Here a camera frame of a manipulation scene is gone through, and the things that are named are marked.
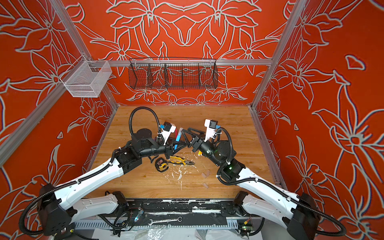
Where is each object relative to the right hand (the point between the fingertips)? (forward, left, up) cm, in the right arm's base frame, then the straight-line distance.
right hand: (182, 131), depth 61 cm
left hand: (-1, -1, -7) cm, 7 cm away
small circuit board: (-31, -29, -37) cm, 56 cm away
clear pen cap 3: (-5, -13, -35) cm, 38 cm away
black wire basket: (+53, +8, -6) cm, 54 cm away
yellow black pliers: (+3, +6, -35) cm, 36 cm away
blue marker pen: (-1, +2, -4) cm, 5 cm away
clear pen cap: (+1, +1, -1) cm, 2 cm away
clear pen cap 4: (-12, -11, -35) cm, 38 cm away
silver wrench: (-27, +3, -34) cm, 44 cm away
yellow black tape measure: (-1, +14, -33) cm, 36 cm away
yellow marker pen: (+8, -9, -35) cm, 37 cm away
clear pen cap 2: (-6, -11, -35) cm, 37 cm away
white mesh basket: (+44, +62, -3) cm, 76 cm away
